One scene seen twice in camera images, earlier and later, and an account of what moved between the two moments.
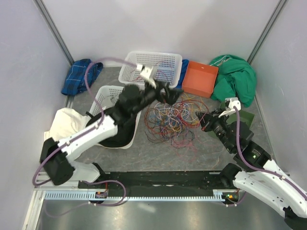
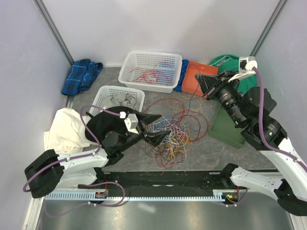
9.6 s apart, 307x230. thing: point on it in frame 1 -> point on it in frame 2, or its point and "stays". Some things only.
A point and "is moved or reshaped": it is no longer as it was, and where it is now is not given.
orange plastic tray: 199,79 stays
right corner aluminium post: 265,31 stays
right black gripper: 213,116 -> 214,82
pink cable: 185,145 is moved or reshaped
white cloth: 66,122 stays
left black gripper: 171,95 -> 154,138
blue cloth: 184,64 stays
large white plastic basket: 167,66 stays
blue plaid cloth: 75,82 stays
